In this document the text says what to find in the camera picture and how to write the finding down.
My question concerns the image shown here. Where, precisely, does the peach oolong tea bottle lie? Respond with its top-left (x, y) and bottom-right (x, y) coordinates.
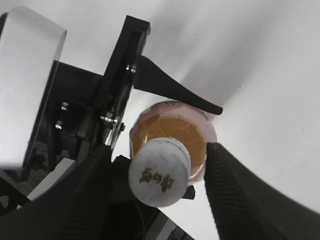
top-left (129, 100), bottom-right (217, 185)

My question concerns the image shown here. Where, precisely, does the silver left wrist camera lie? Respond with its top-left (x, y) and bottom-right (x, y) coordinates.
top-left (0, 6), bottom-right (67, 170)

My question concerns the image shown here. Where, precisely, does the white bottle cap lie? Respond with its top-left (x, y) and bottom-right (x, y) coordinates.
top-left (128, 137), bottom-right (191, 208)

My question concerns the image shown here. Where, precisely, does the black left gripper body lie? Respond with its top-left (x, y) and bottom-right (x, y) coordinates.
top-left (0, 12), bottom-right (152, 211)

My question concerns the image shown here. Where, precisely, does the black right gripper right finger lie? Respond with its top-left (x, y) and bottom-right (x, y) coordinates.
top-left (204, 142), bottom-right (320, 240)

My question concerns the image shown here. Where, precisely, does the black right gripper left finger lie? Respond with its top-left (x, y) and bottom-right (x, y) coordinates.
top-left (0, 144), bottom-right (112, 240)

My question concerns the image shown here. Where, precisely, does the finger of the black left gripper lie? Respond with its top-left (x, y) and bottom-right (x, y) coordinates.
top-left (133, 55), bottom-right (223, 115)
top-left (111, 154), bottom-right (196, 201)

